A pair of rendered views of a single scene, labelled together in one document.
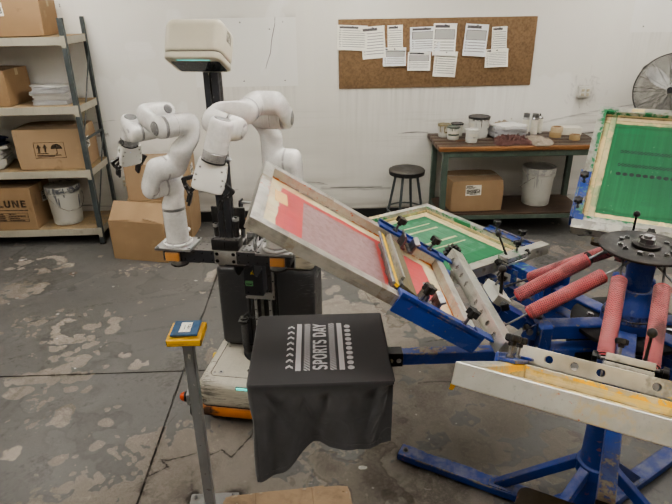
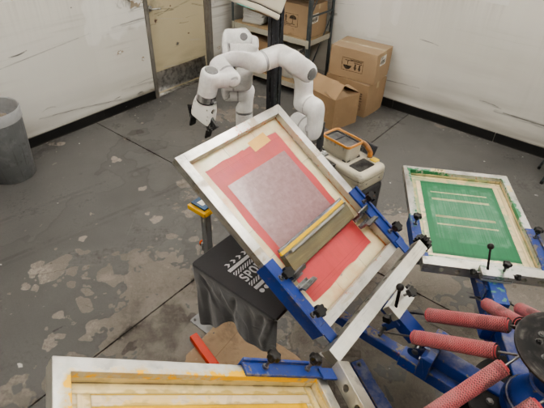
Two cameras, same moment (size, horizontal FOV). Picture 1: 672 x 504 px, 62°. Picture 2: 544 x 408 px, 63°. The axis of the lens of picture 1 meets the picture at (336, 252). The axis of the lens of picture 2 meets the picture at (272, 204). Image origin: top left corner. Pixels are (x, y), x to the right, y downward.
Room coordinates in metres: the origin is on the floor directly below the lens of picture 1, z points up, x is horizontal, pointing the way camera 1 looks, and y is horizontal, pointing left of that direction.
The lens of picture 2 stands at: (0.62, -0.87, 2.39)
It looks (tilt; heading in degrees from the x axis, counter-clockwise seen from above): 38 degrees down; 39
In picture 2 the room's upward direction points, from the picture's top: 2 degrees clockwise
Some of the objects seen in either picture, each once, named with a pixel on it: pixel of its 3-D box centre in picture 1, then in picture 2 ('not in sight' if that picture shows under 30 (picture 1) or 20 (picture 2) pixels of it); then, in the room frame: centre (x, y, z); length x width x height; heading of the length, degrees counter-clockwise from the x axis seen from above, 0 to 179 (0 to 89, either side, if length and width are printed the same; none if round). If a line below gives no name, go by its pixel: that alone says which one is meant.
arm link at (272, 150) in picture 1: (276, 154); (302, 98); (2.14, 0.23, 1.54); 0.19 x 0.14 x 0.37; 77
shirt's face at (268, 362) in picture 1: (320, 345); (264, 261); (1.72, 0.06, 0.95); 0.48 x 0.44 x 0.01; 92
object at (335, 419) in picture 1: (324, 431); (235, 320); (1.51, 0.05, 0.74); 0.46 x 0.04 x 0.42; 92
